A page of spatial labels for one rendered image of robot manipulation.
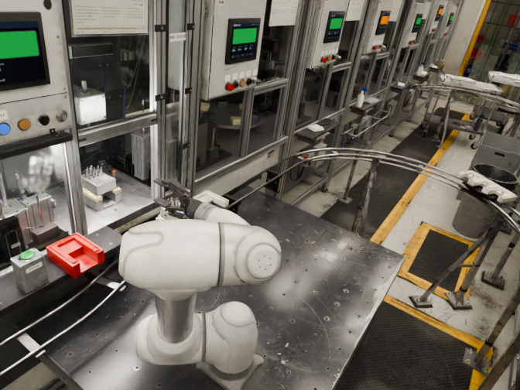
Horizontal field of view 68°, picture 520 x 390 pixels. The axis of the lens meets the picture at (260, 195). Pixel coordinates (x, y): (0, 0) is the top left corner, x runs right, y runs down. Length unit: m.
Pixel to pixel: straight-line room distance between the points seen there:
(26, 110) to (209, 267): 0.83
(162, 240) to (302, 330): 1.03
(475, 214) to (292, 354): 2.79
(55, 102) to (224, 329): 0.89
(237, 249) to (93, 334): 0.98
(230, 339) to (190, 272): 0.58
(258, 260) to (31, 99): 0.91
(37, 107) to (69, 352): 0.83
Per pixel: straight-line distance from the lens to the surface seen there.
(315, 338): 1.66
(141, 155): 1.98
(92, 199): 1.83
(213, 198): 2.01
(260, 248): 0.73
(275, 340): 1.62
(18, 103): 1.36
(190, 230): 0.76
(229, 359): 1.37
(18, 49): 1.31
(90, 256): 1.57
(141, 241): 0.77
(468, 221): 4.08
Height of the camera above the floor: 1.92
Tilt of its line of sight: 30 degrees down
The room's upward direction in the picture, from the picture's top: 9 degrees clockwise
